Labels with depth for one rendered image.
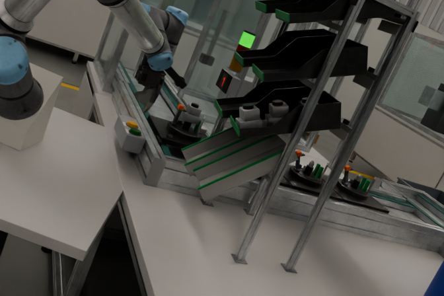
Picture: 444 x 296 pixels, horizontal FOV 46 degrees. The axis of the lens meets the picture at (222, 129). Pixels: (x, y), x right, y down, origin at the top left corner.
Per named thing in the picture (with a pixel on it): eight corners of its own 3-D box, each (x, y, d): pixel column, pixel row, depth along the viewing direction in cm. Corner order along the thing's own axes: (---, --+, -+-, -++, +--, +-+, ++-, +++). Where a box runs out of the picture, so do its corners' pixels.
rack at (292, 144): (234, 262, 144) (363, -17, 125) (199, 199, 176) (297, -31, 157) (296, 273, 153) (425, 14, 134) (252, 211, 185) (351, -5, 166)
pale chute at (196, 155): (190, 177, 155) (184, 164, 153) (186, 160, 167) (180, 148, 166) (276, 139, 155) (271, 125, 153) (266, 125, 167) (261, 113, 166)
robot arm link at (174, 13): (161, 2, 169) (181, 9, 175) (149, 34, 172) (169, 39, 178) (175, 8, 164) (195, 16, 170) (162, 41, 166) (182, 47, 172)
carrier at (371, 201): (341, 203, 204) (355, 176, 201) (313, 176, 225) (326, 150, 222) (387, 215, 214) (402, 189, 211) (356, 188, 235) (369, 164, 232)
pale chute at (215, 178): (204, 201, 142) (197, 188, 140) (199, 182, 154) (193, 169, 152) (298, 160, 142) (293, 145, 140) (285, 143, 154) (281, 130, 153)
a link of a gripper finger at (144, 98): (131, 108, 177) (140, 83, 175) (147, 113, 179) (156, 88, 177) (132, 111, 174) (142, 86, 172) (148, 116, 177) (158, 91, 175)
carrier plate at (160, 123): (158, 142, 186) (161, 137, 185) (147, 119, 207) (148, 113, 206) (218, 158, 196) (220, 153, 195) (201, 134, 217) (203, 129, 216)
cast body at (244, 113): (240, 133, 140) (239, 108, 138) (235, 127, 144) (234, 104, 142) (269, 129, 142) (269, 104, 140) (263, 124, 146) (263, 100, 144)
